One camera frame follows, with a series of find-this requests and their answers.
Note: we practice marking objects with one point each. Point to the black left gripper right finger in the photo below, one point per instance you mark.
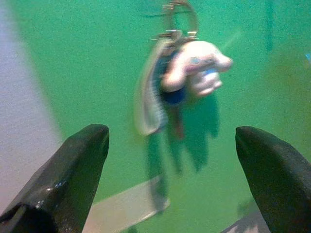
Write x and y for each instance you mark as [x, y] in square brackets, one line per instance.
[279, 184]

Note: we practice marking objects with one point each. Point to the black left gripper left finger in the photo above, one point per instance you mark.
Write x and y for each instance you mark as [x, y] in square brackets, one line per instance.
[63, 184]

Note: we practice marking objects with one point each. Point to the grey tape strip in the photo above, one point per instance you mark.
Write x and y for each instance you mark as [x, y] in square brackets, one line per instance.
[121, 206]

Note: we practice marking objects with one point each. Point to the green wall board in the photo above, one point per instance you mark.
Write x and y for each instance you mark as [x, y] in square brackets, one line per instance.
[85, 72]

